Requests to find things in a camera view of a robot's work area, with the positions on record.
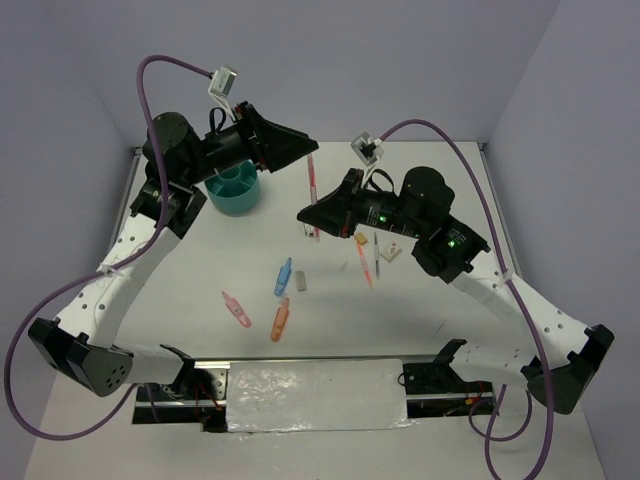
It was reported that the silver foil sheet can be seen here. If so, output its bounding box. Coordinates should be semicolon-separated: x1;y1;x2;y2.
226;359;411;433

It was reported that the grey eraser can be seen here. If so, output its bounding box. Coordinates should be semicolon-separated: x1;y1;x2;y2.
295;270;307;292

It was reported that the pink grey mini stapler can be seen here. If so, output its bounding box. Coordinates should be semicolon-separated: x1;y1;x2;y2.
303;223;320;238

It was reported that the red slim highlighter pen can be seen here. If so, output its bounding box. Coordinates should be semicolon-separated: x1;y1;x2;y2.
307;154;317;204

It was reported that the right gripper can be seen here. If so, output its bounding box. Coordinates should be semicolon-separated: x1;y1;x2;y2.
297;166;425;238

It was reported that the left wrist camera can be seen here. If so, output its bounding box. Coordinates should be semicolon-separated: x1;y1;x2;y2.
207;65;237;115

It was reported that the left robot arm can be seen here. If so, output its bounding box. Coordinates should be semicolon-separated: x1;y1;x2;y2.
28;102;319;399

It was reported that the yellow eraser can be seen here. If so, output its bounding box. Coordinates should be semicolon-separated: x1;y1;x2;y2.
354;232;368;245

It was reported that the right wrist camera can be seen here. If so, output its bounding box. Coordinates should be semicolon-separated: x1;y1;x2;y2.
350;132;383;185

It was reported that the teal round organizer container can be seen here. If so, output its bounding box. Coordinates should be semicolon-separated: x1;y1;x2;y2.
205;161;260;216

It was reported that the pink stubby highlighter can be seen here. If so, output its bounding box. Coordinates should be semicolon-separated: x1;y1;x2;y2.
222;291;252;328

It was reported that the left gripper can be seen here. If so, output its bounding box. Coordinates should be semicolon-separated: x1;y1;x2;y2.
181;101;317;186

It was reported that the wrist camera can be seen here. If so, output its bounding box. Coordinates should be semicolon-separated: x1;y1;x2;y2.
207;65;237;115
350;132;383;185

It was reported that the orange slim highlighter pen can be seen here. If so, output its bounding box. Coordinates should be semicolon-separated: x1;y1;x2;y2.
356;241;373;288

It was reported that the orange stubby highlighter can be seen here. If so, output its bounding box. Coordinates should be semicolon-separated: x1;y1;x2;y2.
270;297;290;342

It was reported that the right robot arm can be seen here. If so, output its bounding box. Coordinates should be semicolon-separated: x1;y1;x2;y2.
297;166;614;415

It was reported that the blue stubby highlighter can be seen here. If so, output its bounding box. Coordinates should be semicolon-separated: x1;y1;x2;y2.
274;258;292;297

